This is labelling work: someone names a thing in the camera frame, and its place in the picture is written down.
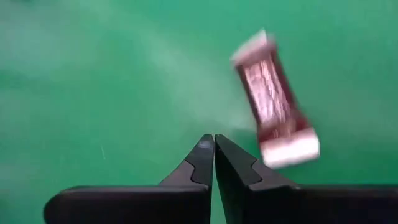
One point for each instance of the dark brown candy bar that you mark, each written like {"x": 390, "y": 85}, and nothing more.
{"x": 270, "y": 96}

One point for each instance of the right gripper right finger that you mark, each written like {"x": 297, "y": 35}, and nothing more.
{"x": 280, "y": 205}

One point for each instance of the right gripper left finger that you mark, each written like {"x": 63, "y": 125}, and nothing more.
{"x": 174, "y": 202}

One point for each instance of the green table mat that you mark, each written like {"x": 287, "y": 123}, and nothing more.
{"x": 93, "y": 93}

